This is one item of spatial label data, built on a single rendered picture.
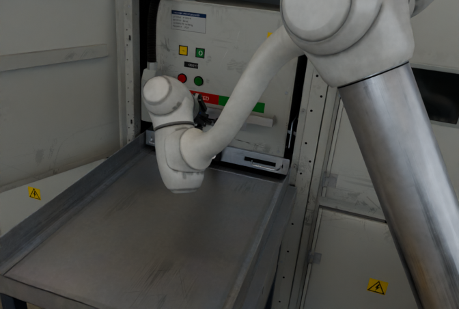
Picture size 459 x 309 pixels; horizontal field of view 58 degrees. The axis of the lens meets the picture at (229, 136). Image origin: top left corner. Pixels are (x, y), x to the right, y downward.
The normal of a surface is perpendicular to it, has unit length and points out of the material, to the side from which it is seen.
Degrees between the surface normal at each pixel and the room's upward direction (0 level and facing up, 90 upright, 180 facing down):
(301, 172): 90
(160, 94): 61
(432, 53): 90
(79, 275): 0
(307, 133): 90
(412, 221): 88
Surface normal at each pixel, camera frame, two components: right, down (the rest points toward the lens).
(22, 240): 0.95, 0.19
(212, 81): -0.31, 0.36
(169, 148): -0.55, -0.07
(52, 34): 0.74, 0.33
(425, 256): -0.55, 0.26
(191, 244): 0.07, -0.91
